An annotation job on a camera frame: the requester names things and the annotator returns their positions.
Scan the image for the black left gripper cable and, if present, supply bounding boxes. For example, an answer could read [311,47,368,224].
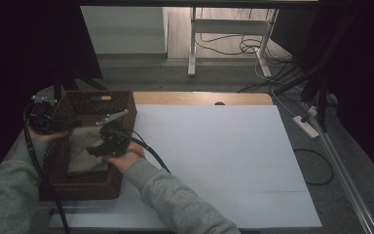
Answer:
[21,102,71,234]

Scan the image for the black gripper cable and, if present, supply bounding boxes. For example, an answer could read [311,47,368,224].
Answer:
[109,128,171,175]
[21,102,71,234]

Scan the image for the black stand with poles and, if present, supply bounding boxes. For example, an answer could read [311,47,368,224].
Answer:
[272,9,358,134]

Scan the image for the person's right hand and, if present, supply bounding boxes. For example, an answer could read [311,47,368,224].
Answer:
[104,140,146,176]

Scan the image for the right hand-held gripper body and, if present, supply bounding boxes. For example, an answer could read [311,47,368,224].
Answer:
[93,109,134,159]

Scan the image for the white table cover sheet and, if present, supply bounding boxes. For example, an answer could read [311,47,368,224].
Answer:
[48,103,323,229]

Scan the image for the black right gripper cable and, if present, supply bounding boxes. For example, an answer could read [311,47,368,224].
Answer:
[109,128,171,175]

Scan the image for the brown woven basket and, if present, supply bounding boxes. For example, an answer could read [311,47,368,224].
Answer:
[38,90,138,202]

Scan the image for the white floor cable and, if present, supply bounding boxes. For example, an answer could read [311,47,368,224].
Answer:
[253,47,308,119]

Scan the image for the long silver metal rail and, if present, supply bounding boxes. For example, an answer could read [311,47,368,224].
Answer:
[301,101,374,234]

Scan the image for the white power strip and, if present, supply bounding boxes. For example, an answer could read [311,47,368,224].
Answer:
[292,115,320,140]

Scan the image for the white desk frame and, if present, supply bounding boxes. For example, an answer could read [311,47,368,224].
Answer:
[187,7,281,79]

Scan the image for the person's left hand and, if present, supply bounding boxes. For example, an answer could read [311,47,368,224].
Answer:
[28,127,71,144]

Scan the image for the dark curtain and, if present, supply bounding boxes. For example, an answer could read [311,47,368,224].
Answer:
[0,0,104,191]
[300,0,374,188]

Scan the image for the beige cloth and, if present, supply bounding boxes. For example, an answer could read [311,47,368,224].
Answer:
[66,125,110,177]

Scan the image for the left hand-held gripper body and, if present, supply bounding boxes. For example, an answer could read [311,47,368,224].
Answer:
[26,95,66,135]

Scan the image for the tangled black floor cables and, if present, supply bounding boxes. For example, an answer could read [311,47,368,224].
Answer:
[194,7,303,94]

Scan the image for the black looped floor cable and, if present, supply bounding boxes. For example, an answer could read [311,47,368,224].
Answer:
[292,148,334,187]

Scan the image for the black stand with legs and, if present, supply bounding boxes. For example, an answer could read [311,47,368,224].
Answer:
[52,67,109,109]

